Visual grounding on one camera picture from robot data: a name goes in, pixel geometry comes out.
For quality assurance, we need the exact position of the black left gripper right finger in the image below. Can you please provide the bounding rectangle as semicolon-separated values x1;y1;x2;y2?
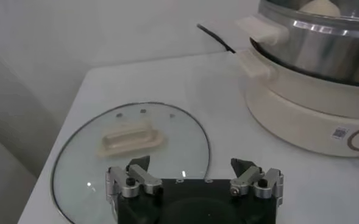
229;157;284;208

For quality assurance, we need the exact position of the stainless steel steamer basket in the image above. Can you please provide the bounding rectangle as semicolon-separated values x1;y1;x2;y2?
235;0;359;89

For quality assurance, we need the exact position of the black cooker power cord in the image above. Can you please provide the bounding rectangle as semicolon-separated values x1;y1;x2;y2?
196;23;236;54

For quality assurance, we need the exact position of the glass lid with cream handle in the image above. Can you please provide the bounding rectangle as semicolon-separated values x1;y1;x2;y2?
50;102;212;224

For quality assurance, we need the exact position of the cream electric cooker base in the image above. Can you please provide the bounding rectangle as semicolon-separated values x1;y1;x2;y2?
236;36;359;167

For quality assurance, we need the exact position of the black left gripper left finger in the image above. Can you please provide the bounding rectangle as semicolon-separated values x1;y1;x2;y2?
105;155;163;201

